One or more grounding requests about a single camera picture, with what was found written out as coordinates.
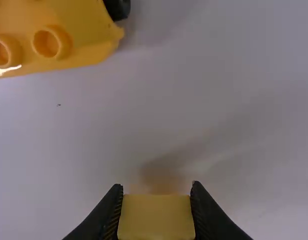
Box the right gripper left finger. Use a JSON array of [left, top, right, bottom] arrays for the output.
[[61, 183, 125, 240]]

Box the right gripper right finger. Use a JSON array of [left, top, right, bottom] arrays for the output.
[[189, 180, 255, 240]]

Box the yellow toy brick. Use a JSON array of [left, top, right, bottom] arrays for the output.
[[116, 193, 196, 240]]

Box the yellow toy car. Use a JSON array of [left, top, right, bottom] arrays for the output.
[[0, 0, 132, 80]]

